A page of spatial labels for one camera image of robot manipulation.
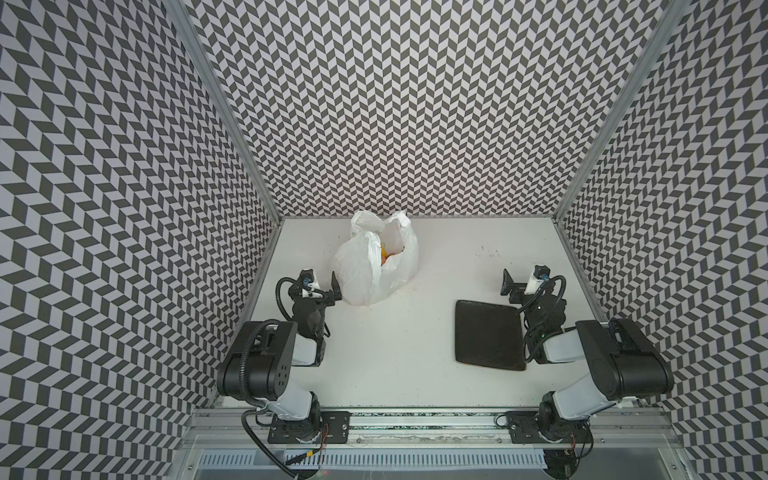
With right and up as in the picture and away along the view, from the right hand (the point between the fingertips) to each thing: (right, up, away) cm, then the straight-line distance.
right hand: (520, 273), depth 90 cm
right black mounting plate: (-6, -37, -17) cm, 41 cm away
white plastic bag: (-42, +5, -21) cm, 47 cm away
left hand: (-62, -1, 0) cm, 62 cm away
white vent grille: (-43, -42, -20) cm, 63 cm away
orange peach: (-40, +6, -20) cm, 46 cm away
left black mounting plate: (-54, -35, -18) cm, 67 cm away
